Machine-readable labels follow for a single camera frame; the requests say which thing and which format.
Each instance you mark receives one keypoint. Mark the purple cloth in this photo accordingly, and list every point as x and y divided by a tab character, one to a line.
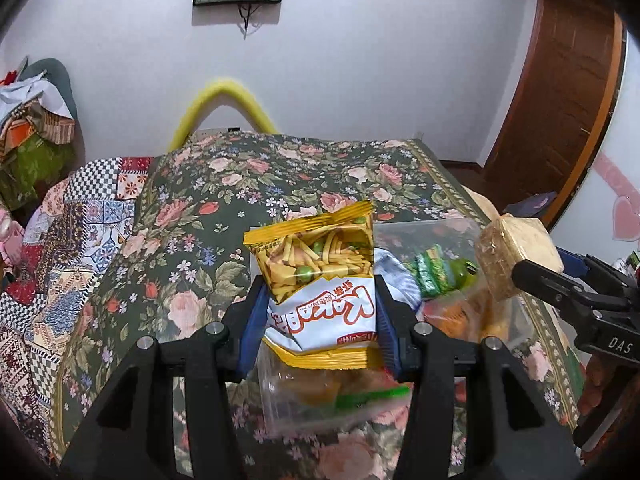
532	205

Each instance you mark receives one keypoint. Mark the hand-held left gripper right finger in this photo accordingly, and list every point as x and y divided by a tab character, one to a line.
387	330

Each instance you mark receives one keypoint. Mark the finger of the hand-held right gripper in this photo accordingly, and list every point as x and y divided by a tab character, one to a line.
580	262
550	285

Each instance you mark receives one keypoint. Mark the patchwork quilt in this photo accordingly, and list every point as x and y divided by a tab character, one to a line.
65	260

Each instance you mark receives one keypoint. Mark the wooden door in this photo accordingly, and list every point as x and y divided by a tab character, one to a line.
560	100

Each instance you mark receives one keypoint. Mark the person's right hand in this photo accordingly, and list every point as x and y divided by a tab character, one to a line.
597	385

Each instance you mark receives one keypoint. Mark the pale bread packet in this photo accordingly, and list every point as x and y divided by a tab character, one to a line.
515	255

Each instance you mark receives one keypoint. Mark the pink toy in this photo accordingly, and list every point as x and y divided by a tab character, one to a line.
9	232

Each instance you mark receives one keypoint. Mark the white cabinet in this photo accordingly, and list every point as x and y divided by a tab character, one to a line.
610	160

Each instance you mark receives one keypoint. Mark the yellow white snack packet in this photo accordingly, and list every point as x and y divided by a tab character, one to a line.
315	280

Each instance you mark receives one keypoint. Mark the brown bread packet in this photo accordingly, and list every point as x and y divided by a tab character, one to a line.
310	385

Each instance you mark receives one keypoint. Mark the pile of clothes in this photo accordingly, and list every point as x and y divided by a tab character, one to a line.
35	125

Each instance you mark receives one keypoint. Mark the blue white snack packet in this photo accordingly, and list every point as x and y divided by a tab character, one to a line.
397	280

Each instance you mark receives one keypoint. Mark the clear plastic container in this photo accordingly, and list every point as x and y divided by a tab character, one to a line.
450	230

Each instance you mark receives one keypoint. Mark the green snack packet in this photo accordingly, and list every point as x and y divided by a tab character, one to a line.
432	270

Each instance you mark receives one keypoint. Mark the orange bread packet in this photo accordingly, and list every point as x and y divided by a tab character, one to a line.
465	317

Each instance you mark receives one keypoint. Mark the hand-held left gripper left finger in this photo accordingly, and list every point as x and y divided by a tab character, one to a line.
252	330

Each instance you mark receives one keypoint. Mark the yellow foam arch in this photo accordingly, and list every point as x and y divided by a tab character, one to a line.
220	92

